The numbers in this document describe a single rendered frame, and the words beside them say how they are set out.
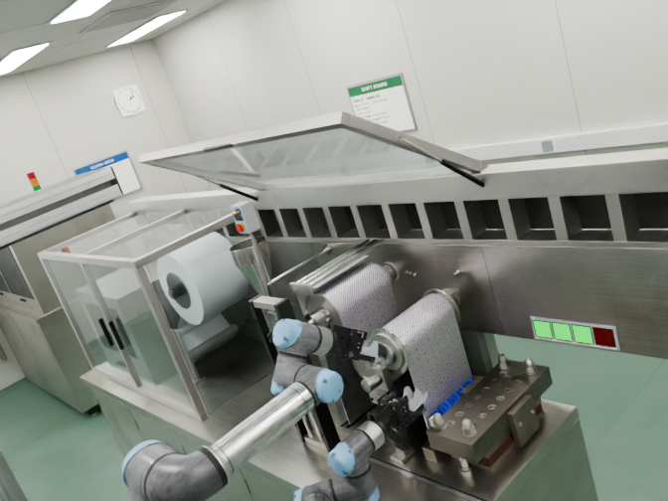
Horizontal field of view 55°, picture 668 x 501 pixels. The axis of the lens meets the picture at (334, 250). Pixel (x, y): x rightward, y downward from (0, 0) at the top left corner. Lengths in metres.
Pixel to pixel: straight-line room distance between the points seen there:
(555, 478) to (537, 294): 0.54
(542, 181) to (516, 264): 0.27
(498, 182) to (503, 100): 2.80
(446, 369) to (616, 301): 0.53
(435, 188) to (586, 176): 0.47
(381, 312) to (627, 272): 0.77
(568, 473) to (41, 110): 6.13
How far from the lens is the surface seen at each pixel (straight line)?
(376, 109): 5.31
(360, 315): 2.03
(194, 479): 1.41
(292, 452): 2.27
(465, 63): 4.68
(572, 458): 2.13
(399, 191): 2.04
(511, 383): 2.02
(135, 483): 1.52
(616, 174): 1.64
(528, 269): 1.87
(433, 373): 1.95
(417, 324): 1.89
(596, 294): 1.80
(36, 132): 7.14
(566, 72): 4.32
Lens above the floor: 2.09
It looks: 16 degrees down
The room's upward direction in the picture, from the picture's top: 18 degrees counter-clockwise
